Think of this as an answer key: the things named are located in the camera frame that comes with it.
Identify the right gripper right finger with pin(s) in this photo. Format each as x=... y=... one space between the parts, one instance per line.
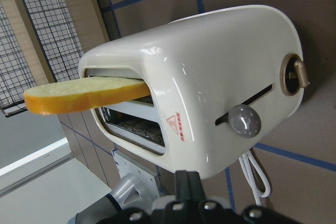
x=195 y=188

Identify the grey toaster lever knob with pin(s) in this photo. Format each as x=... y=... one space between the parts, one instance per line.
x=244 y=121

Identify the light wooden board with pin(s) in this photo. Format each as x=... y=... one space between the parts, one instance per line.
x=87 y=22

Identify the gold toaster dial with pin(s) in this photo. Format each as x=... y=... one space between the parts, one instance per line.
x=293 y=75

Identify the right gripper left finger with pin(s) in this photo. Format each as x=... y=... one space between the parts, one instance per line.
x=182 y=187

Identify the cream white toaster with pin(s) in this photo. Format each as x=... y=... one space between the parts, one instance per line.
x=197 y=68

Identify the wire basket with checkered cloth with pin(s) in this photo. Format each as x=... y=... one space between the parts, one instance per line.
x=39 y=45

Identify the yellow bread slice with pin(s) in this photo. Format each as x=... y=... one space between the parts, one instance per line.
x=83 y=94

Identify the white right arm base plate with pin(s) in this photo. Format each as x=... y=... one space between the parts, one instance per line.
x=149 y=179

